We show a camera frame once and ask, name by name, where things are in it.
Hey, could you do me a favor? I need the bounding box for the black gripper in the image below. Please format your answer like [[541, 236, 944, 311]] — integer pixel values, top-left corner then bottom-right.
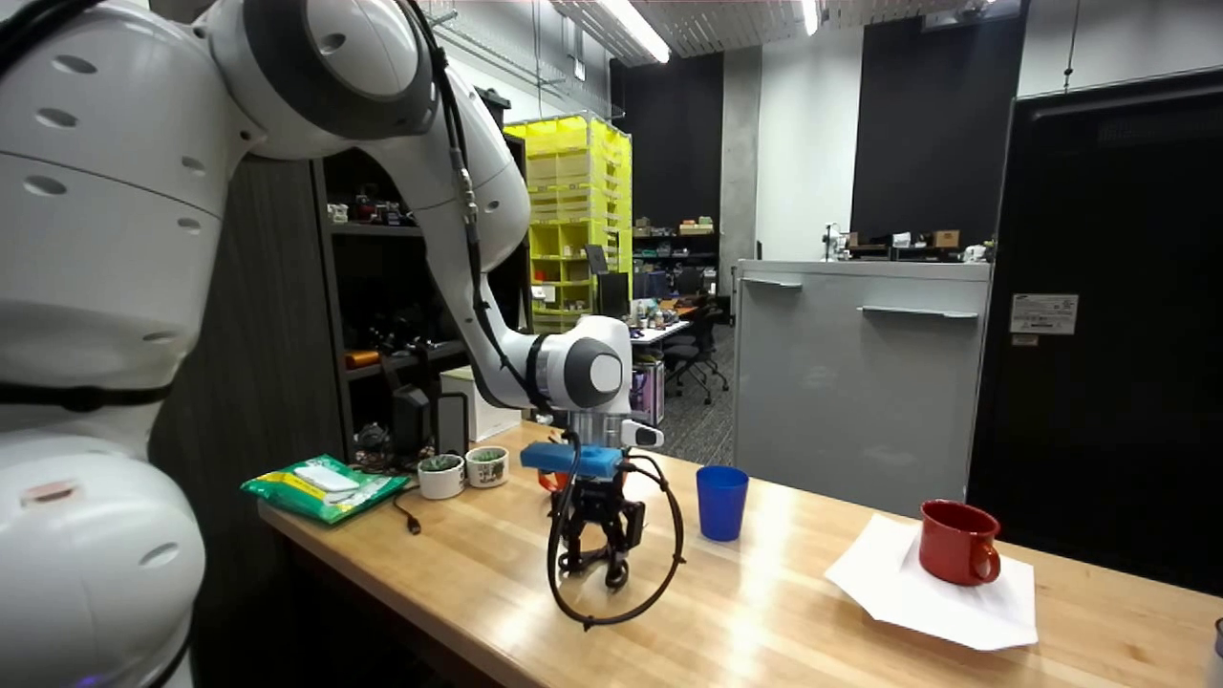
[[554, 478, 646, 588]]

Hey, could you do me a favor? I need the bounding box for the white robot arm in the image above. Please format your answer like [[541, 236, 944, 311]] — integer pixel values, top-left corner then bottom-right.
[[0, 0, 629, 688]]

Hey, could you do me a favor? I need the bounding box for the white pot far plant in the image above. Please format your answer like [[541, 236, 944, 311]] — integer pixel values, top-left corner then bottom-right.
[[465, 448, 508, 489]]

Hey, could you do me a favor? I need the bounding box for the blue plastic cup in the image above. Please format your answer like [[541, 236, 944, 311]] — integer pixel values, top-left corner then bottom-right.
[[696, 468, 750, 543]]

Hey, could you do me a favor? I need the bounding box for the black speaker right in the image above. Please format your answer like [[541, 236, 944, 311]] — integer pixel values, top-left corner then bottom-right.
[[437, 396, 471, 454]]

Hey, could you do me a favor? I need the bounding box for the black speaker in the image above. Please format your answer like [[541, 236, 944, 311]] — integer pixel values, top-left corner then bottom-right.
[[389, 388, 433, 468], [437, 396, 471, 454]]

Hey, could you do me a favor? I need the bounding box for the white cardboard box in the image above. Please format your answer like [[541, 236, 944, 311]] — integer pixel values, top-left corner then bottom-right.
[[441, 368, 519, 443]]

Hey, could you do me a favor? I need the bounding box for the black speaker left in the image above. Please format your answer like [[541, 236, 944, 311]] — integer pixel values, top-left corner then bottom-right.
[[389, 388, 433, 468]]

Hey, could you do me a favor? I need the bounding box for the green wipes packet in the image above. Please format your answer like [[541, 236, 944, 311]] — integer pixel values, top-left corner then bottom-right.
[[245, 454, 409, 528]]

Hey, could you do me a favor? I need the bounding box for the white paper sheet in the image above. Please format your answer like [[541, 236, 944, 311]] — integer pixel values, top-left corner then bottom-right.
[[824, 518, 1040, 650]]

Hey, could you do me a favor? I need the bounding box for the black shelving unit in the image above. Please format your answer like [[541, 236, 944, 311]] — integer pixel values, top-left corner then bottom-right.
[[311, 87, 533, 453]]

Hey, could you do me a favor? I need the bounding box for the grey partition panel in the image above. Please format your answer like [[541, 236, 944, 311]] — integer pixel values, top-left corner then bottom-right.
[[734, 259, 991, 518]]

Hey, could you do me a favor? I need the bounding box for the red mug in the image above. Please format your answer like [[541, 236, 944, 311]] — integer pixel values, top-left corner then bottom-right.
[[919, 500, 1001, 584]]

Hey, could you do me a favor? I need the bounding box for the yellow storage shelf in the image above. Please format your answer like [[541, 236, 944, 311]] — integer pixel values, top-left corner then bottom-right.
[[508, 115, 636, 332]]

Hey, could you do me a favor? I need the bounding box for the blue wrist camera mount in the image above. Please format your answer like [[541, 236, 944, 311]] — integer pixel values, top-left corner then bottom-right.
[[519, 443, 623, 482]]

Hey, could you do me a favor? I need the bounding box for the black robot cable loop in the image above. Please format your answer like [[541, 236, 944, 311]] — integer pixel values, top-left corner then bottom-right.
[[541, 448, 688, 633]]

